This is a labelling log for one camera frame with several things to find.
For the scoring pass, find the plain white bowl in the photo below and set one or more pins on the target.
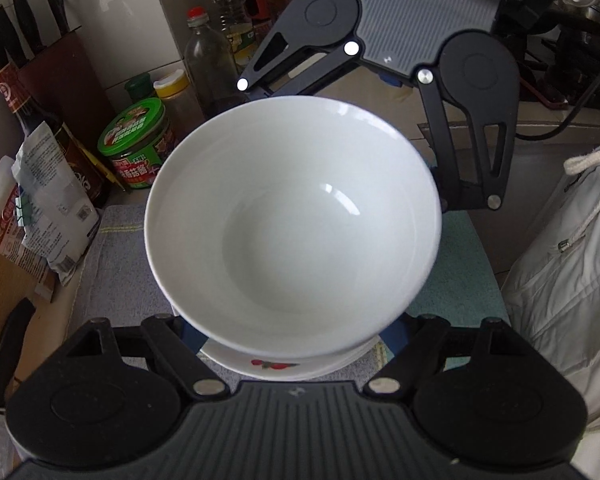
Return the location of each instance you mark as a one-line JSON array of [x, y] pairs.
[[290, 220]]

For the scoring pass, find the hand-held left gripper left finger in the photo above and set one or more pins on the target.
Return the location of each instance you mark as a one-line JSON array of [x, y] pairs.
[[172, 345]]

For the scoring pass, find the black gas stove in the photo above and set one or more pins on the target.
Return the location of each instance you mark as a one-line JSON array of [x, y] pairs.
[[555, 75]]

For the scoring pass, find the white jacket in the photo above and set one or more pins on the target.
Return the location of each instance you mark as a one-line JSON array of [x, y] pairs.
[[570, 310]]

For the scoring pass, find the white fruit-print plate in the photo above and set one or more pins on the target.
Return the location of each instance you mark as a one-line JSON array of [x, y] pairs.
[[290, 371]]

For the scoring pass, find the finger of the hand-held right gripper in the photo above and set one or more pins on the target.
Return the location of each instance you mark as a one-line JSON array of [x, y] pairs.
[[455, 175], [300, 62]]

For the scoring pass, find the red and white bag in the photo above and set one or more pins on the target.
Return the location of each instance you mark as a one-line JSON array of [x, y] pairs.
[[10, 240]]

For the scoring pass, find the grey checked cloth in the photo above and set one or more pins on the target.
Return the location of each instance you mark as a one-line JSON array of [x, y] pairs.
[[115, 270]]

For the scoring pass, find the yellow seasoning packet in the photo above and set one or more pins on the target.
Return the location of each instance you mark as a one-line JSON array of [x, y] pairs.
[[111, 176]]

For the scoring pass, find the green binder clip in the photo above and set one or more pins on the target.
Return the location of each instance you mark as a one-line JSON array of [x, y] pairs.
[[24, 205]]

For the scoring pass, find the dark soy sauce bottle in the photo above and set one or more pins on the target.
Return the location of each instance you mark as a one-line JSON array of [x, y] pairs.
[[75, 165]]

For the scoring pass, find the wooden cutting board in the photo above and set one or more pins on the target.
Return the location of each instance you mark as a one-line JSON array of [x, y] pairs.
[[0, 285]]

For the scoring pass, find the green lid sauce jar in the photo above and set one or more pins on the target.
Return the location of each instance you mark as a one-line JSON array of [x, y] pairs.
[[135, 155]]

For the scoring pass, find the brown knife block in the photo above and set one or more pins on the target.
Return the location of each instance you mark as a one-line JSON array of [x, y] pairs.
[[80, 90]]

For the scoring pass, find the white plastic bag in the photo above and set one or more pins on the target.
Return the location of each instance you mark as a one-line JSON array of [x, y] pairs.
[[55, 220]]

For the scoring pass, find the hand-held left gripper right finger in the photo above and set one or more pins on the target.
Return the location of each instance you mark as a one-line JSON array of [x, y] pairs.
[[397, 342]]

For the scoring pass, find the small green lid jar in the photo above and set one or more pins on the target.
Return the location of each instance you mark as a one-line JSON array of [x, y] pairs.
[[139, 87]]

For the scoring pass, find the teal cloth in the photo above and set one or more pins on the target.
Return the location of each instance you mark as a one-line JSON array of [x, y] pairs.
[[460, 270]]

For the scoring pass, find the yellow lid spice jar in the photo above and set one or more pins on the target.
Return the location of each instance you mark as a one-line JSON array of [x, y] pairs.
[[180, 105]]

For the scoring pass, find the yellow-green label bottle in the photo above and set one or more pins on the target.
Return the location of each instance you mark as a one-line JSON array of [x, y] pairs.
[[232, 10]]

